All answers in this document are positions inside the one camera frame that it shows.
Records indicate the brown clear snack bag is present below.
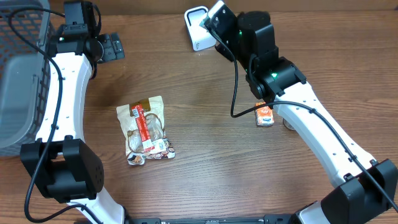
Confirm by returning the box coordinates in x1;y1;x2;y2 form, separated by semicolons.
116;96;175;166

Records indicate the orange small carton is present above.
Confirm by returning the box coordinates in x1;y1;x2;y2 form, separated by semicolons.
255;106;274;126

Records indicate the red snack stick packet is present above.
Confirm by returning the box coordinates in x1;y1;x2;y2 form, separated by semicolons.
131;104;155;152

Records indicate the green lid jar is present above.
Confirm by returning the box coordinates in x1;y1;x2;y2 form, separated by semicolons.
283;118;295;131

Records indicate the teal snack packet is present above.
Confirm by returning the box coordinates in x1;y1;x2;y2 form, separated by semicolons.
199;15;210;30

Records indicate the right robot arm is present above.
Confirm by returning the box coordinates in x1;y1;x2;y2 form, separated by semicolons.
201;1;397;223

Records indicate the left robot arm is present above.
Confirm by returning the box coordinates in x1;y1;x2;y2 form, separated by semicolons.
20;1;129;223

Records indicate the white barcode scanner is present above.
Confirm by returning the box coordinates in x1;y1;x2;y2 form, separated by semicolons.
184;6;216;51

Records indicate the grey plastic mesh basket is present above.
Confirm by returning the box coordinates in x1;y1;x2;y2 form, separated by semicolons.
1;0;55;157

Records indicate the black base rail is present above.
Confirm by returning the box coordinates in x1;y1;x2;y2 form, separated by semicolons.
124;214;300;224

